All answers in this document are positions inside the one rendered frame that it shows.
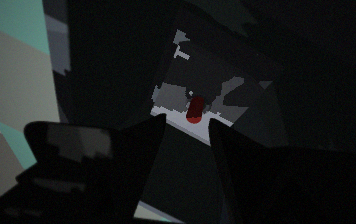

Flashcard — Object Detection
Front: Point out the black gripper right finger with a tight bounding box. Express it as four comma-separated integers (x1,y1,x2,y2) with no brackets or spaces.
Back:
208,118,356,224

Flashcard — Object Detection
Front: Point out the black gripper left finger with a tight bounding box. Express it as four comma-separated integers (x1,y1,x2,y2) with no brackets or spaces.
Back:
24,113,166,217

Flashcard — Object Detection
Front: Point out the dark red peg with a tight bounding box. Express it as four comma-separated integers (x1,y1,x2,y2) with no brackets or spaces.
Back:
186,97,204,124

